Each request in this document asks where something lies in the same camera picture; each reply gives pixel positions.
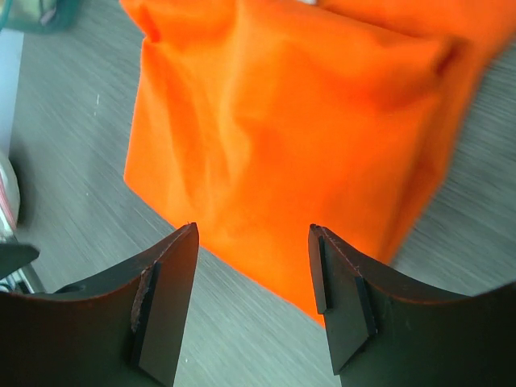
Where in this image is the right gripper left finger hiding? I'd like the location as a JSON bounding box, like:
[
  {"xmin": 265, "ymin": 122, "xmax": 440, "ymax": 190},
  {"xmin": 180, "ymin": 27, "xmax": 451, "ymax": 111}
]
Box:
[{"xmin": 1, "ymin": 223, "xmax": 199, "ymax": 386}]

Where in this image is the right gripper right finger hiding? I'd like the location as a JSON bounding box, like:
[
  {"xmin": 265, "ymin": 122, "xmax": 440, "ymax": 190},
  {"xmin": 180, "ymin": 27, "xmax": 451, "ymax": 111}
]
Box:
[{"xmin": 309, "ymin": 225, "xmax": 515, "ymax": 386}]

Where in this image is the orange t shirt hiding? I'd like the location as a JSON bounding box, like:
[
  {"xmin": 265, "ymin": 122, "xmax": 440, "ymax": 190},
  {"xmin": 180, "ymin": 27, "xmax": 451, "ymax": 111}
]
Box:
[{"xmin": 122, "ymin": 1, "xmax": 515, "ymax": 322}]

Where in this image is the white mesh bag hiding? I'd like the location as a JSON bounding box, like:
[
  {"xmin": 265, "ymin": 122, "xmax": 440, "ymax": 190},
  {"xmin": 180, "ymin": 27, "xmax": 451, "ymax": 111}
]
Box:
[{"xmin": 1, "ymin": 152, "xmax": 20, "ymax": 242}]

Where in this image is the teal plastic basket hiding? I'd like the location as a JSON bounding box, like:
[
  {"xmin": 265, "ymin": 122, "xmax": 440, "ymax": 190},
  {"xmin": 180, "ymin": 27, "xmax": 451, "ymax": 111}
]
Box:
[{"xmin": 1, "ymin": 0, "xmax": 81, "ymax": 35}]

